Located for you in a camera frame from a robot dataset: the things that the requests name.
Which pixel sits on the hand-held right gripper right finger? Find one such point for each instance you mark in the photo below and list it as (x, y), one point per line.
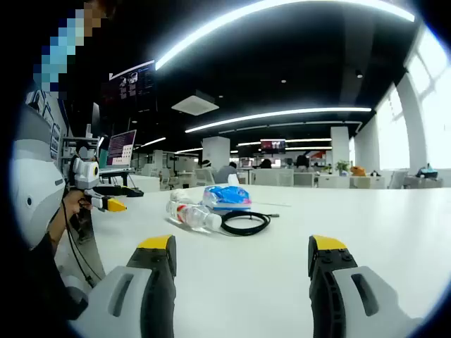
(385, 317)

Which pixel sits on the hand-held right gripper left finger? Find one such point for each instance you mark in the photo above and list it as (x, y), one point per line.
(105, 310)

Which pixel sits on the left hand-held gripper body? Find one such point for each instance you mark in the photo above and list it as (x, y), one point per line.
(84, 174)

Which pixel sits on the white soft packet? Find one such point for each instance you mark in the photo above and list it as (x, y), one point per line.
(181, 196)

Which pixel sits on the clear water bottle red label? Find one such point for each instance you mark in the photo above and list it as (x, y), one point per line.
(194, 215)

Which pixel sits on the blue tissue pack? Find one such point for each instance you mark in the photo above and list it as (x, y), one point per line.
(227, 197)

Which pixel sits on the person's left hand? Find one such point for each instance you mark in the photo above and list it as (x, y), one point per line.
(74, 206)

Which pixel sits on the metal shelf rack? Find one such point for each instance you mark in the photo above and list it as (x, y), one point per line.
(75, 142)

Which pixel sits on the white office counter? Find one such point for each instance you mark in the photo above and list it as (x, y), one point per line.
(144, 183)

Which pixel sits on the white chest device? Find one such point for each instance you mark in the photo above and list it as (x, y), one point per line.
(35, 183)

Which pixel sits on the short ceiling light strip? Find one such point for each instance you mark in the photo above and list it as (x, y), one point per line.
(153, 142)

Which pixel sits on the person's dark clothing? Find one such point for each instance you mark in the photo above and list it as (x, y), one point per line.
(38, 292)

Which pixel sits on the large dark hanging screen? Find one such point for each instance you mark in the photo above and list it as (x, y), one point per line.
(135, 84)

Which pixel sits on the white pillar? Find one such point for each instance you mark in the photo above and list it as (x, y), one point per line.
(340, 144)
(215, 151)

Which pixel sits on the ceiling air vent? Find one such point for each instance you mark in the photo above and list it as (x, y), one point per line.
(194, 105)

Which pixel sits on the white table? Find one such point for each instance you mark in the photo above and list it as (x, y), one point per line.
(267, 274)

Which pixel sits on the orange plush toy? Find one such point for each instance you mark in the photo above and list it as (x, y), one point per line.
(358, 170)

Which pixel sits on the teal bag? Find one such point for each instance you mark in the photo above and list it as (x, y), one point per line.
(427, 172)

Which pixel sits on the potted plant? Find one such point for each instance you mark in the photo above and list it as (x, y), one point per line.
(342, 166)

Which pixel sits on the row of white office chairs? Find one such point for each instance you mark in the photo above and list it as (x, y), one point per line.
(273, 177)

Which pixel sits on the distant hanging screen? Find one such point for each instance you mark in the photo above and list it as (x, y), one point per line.
(273, 145)

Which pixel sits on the large bright window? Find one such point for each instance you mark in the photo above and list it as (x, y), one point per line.
(433, 105)

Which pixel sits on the blue framed wall display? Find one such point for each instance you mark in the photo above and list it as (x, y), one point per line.
(53, 137)

